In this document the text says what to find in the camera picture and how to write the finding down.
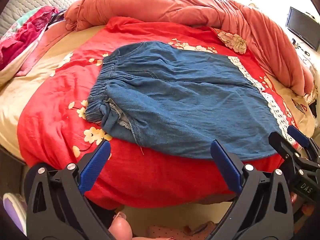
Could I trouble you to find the light pink cloth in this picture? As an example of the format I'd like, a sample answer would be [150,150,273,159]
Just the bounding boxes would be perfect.
[15,26,75,78]

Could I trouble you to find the cream floral cloth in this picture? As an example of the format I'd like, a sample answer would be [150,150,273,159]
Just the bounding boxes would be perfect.
[216,29,248,55]

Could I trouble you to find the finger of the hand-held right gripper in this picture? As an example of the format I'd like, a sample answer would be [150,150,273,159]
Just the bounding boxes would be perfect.
[287,125,320,166]
[269,131,302,159]

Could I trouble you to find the salmon quilt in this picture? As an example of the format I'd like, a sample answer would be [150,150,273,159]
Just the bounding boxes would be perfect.
[64,0,314,97]

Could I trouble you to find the person's left hand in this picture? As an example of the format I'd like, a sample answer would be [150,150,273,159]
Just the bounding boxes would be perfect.
[108,211,133,240]

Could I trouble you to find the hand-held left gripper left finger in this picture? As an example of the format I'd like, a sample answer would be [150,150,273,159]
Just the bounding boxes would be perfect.
[25,140,118,240]

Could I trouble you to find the pink dotted clothing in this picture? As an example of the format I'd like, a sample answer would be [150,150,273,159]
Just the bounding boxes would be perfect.
[146,220,217,240]

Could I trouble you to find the pink floral clothes pile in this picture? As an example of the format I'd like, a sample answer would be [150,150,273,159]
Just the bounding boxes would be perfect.
[0,5,59,85]

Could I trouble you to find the black television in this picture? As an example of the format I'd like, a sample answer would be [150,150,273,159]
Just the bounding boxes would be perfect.
[285,6,320,52]

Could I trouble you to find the person's right hand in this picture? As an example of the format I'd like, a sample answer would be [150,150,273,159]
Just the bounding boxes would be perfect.
[289,192,316,217]

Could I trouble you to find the purple white shoe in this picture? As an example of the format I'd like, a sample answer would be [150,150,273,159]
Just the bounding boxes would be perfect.
[2,192,27,234]

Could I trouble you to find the red floral blanket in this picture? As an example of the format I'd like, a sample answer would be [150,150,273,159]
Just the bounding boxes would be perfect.
[17,16,309,209]

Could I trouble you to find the blue denim pants lace trim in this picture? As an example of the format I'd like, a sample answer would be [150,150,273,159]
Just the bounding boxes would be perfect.
[85,41,300,161]

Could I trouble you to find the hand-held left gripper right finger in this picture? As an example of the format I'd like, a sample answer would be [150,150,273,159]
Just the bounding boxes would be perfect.
[205,140,294,240]

